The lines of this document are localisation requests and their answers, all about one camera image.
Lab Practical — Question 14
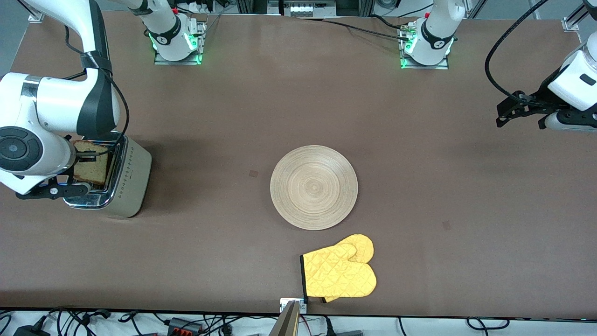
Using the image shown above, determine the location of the yellow quilted oven mitt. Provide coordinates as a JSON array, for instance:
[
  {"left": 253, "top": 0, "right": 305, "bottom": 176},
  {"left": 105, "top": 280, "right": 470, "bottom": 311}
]
[
  {"left": 300, "top": 242, "right": 377, "bottom": 299},
  {"left": 322, "top": 234, "right": 375, "bottom": 304}
]

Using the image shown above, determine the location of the short black table cable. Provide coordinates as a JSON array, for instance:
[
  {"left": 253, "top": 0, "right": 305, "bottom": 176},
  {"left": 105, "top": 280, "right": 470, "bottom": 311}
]
[{"left": 370, "top": 14, "right": 407, "bottom": 31}]

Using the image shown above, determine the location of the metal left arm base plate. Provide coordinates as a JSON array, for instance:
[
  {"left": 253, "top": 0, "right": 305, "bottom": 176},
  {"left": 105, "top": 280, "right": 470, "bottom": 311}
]
[{"left": 400, "top": 23, "right": 451, "bottom": 70}]

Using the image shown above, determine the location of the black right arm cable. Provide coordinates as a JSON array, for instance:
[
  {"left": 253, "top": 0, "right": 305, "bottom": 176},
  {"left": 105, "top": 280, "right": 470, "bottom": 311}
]
[{"left": 63, "top": 23, "right": 131, "bottom": 157}]

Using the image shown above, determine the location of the silver two-slot toaster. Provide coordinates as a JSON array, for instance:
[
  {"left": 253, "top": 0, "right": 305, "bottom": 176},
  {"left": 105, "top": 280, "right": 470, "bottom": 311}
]
[{"left": 63, "top": 130, "right": 153, "bottom": 219}]

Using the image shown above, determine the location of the black connector with orange tabs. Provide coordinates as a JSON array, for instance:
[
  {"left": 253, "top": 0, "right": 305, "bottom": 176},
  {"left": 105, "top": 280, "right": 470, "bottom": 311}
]
[{"left": 168, "top": 317, "right": 204, "bottom": 335}]

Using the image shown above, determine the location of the aluminium profile bar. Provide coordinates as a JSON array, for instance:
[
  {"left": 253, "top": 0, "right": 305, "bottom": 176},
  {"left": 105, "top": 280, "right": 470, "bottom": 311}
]
[{"left": 270, "top": 300, "right": 301, "bottom": 336}]

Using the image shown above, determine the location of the round wooden plate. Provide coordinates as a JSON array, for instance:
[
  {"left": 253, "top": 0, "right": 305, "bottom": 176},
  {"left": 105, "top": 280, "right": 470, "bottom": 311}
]
[{"left": 270, "top": 145, "right": 359, "bottom": 231}]

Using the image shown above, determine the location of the black looped floor cable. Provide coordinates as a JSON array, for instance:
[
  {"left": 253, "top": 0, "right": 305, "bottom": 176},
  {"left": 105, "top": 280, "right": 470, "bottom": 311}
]
[{"left": 466, "top": 317, "right": 510, "bottom": 330}]

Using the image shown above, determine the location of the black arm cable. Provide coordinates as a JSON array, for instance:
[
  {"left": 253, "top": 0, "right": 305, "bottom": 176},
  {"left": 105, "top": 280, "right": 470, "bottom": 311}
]
[
  {"left": 63, "top": 23, "right": 131, "bottom": 157},
  {"left": 485, "top": 0, "right": 551, "bottom": 104}
]

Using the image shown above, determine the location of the black plug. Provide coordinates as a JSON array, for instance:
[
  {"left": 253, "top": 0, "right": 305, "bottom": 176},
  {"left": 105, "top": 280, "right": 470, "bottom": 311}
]
[{"left": 326, "top": 317, "right": 364, "bottom": 336}]

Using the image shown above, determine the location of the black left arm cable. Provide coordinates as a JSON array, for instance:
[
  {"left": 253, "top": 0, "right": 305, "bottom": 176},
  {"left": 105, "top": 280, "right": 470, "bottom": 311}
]
[{"left": 485, "top": 0, "right": 551, "bottom": 104}]

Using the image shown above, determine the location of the brown bread slice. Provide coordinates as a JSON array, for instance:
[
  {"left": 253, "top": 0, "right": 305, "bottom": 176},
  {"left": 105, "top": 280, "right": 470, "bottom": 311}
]
[{"left": 72, "top": 140, "right": 113, "bottom": 185}]

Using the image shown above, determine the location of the black power adapter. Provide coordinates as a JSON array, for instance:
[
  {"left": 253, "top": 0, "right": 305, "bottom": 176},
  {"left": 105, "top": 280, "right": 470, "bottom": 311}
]
[{"left": 13, "top": 324, "right": 51, "bottom": 336}]

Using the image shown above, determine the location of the small metal table bracket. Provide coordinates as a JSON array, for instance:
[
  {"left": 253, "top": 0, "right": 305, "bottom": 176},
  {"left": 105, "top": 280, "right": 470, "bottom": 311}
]
[{"left": 280, "top": 298, "right": 308, "bottom": 314}]

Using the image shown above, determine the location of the white electrical box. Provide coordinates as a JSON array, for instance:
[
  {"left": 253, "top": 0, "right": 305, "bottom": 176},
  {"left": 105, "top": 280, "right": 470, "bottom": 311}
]
[{"left": 282, "top": 0, "right": 337, "bottom": 18}]

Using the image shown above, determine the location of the long black table cable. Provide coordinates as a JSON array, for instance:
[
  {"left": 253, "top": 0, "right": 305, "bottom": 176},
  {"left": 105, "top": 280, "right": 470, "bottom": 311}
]
[{"left": 298, "top": 18, "right": 412, "bottom": 41}]

